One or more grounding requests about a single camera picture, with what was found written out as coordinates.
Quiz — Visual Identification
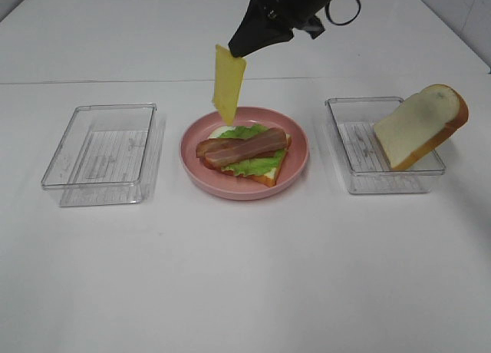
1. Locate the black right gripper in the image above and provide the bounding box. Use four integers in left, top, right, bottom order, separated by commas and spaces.
228, 0, 326, 58

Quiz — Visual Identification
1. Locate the yellow cheese slice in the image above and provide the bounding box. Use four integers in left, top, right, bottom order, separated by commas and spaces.
212, 45, 247, 126

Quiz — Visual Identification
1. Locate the pink bacon strip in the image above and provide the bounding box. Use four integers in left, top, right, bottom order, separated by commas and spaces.
196, 127, 288, 168

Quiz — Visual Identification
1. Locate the green lettuce leaf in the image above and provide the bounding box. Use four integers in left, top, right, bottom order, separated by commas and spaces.
218, 124, 289, 177

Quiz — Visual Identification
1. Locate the bread slice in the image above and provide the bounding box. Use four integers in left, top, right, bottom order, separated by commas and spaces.
374, 84, 469, 171
209, 125, 293, 188

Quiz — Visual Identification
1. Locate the brown bacon strip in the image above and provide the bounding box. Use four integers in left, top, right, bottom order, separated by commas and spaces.
257, 150, 277, 158

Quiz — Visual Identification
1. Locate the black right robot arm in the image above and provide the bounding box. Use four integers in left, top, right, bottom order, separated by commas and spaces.
228, 0, 332, 58

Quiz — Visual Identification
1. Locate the pink round plate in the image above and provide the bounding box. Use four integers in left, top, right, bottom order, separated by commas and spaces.
180, 107, 309, 200

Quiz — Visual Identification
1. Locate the clear plastic tray right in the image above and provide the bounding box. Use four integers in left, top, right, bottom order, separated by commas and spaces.
325, 97, 446, 195

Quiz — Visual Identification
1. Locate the clear plastic tray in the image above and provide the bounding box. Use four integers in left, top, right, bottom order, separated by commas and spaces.
41, 103, 166, 207
325, 97, 446, 195

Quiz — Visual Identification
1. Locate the clear plastic tray left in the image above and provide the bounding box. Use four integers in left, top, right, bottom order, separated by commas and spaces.
41, 103, 166, 207

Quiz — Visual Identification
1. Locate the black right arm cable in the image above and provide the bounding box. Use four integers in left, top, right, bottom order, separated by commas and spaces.
325, 0, 362, 27

